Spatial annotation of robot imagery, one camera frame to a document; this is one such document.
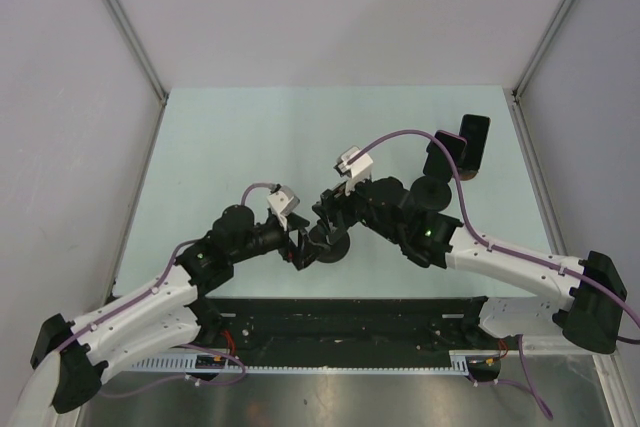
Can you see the silver white phone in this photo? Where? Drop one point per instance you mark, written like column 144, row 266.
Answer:
column 319, row 237

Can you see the white slotted cable duct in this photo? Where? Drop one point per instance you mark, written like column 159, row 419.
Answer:
column 188, row 362

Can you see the purple phone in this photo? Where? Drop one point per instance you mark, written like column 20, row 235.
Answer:
column 437, row 165

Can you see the aluminium frame post right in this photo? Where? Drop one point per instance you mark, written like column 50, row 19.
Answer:
column 552, row 29

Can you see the aluminium frame post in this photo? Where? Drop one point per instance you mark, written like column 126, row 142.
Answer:
column 132, row 41
column 552, row 29

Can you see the aluminium table rail right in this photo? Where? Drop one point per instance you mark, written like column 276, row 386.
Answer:
column 536, row 176

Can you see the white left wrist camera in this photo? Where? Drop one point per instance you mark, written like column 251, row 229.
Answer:
column 282, row 201

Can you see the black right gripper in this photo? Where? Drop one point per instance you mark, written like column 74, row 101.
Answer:
column 333, row 200

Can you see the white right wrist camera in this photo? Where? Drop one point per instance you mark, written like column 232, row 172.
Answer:
column 355, row 167

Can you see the aluminium frame post left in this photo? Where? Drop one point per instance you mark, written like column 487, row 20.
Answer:
column 132, row 41

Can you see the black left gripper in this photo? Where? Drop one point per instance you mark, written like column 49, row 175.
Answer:
column 303, row 254

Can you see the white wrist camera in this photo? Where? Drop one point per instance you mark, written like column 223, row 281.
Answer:
column 282, row 201
column 355, row 167

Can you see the black stand with ball joint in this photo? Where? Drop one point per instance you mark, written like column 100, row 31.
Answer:
column 338, row 250

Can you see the round wooden phone stand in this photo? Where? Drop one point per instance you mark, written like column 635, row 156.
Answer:
column 465, row 174

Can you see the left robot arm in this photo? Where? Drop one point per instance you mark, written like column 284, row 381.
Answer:
column 73, row 359

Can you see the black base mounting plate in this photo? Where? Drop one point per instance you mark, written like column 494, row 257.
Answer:
column 346, row 332

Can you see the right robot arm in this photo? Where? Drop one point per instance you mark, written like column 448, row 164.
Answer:
column 583, row 297

